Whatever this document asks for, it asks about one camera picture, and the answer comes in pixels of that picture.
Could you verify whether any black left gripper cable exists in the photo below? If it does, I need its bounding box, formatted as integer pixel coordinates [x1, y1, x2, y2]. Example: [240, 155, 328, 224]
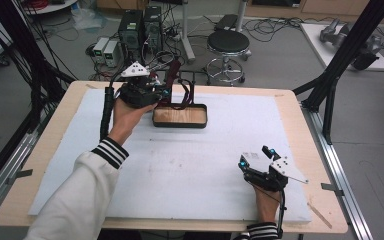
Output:
[99, 73, 128, 142]

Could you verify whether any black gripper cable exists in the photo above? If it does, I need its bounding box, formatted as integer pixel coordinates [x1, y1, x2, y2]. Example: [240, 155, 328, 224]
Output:
[99, 73, 128, 142]
[277, 187, 288, 238]

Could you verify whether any white floor board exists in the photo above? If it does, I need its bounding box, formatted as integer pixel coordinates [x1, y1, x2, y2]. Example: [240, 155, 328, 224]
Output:
[299, 22, 384, 73]

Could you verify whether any black computer tower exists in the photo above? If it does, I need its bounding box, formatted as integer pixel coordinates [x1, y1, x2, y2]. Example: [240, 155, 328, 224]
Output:
[117, 9, 145, 67]
[143, 5, 164, 55]

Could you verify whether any light wooden table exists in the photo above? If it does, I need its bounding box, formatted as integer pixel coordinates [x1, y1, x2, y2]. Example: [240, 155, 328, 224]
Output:
[0, 80, 349, 234]

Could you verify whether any aluminium rail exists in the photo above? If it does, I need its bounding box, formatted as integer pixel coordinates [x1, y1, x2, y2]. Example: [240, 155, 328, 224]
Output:
[0, 129, 46, 226]
[300, 101, 375, 240]

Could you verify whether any person's right hand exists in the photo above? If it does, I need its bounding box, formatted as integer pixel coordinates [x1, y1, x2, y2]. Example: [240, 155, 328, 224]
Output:
[252, 184, 282, 224]

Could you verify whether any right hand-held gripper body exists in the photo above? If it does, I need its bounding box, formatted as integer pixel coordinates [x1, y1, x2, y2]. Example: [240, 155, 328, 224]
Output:
[244, 154, 310, 193]

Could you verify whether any black round stool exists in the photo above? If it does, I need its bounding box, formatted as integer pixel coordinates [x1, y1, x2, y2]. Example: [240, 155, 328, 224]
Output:
[205, 29, 253, 84]

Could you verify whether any black flat box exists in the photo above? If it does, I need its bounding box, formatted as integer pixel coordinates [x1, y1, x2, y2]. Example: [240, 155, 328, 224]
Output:
[214, 13, 240, 32]

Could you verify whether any grey metal bracket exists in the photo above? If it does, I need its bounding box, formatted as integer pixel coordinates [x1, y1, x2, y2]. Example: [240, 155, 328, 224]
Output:
[5, 168, 34, 186]
[321, 182, 345, 198]

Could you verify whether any black metal frame stand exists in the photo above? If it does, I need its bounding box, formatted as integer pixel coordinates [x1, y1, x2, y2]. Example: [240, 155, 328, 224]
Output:
[0, 0, 78, 199]
[292, 0, 384, 146]

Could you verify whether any dark brown strap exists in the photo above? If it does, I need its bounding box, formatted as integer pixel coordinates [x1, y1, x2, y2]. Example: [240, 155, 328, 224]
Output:
[171, 78, 196, 111]

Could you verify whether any grey table leg post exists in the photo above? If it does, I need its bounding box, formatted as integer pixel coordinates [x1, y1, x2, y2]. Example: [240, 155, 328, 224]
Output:
[179, 0, 197, 65]

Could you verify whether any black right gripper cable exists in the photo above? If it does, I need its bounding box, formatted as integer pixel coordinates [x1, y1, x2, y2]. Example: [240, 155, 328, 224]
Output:
[277, 187, 288, 238]

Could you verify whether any clear plastic bag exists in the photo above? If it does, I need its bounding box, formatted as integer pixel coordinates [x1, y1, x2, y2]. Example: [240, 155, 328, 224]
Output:
[70, 7, 109, 32]

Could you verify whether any person's left hand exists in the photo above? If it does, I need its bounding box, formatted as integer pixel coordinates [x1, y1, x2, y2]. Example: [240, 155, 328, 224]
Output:
[108, 98, 160, 146]

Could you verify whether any white power supply unit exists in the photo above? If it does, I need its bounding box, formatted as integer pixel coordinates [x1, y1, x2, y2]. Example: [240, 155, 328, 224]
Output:
[103, 39, 122, 68]
[92, 36, 110, 63]

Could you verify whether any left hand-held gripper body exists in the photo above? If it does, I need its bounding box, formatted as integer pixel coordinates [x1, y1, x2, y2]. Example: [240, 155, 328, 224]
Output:
[117, 60, 163, 109]

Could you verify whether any white foam mat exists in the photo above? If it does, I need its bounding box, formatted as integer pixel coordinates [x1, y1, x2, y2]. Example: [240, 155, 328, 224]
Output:
[28, 88, 313, 224]

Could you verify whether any black rack with wooden tray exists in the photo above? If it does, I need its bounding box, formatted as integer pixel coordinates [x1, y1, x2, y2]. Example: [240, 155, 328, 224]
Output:
[152, 69, 212, 130]

